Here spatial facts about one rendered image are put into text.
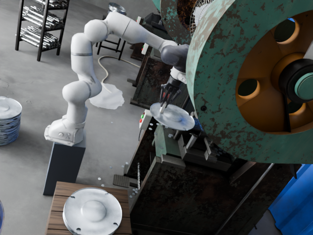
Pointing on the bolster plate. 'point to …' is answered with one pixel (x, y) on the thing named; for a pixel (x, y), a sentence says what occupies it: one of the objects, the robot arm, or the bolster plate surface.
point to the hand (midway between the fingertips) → (163, 107)
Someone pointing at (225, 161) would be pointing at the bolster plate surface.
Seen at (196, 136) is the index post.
